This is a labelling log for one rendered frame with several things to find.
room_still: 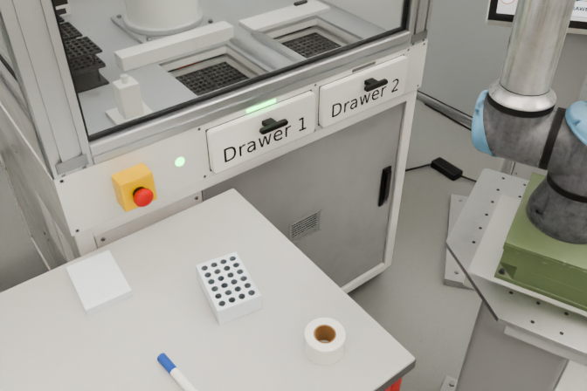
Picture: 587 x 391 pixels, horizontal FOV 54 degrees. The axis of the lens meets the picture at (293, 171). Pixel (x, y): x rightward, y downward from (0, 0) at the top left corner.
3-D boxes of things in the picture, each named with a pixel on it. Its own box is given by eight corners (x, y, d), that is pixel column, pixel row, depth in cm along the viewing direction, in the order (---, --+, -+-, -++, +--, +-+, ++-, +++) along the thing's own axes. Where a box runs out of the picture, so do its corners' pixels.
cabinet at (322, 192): (395, 276, 214) (424, 85, 166) (139, 438, 165) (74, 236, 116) (252, 156, 274) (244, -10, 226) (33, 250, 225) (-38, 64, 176)
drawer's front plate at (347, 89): (403, 93, 159) (409, 57, 152) (322, 127, 145) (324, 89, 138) (399, 91, 160) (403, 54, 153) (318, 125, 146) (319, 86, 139)
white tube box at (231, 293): (262, 309, 107) (261, 295, 104) (219, 325, 104) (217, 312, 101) (237, 264, 116) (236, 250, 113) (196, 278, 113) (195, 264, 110)
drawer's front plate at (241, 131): (314, 131, 143) (315, 92, 137) (214, 174, 130) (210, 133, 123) (310, 128, 145) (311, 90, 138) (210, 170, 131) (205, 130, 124)
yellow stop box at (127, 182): (159, 201, 119) (154, 173, 115) (127, 215, 116) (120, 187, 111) (148, 188, 122) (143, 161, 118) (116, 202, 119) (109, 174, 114)
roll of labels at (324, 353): (295, 349, 100) (295, 334, 97) (321, 325, 104) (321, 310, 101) (327, 373, 96) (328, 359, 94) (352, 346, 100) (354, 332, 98)
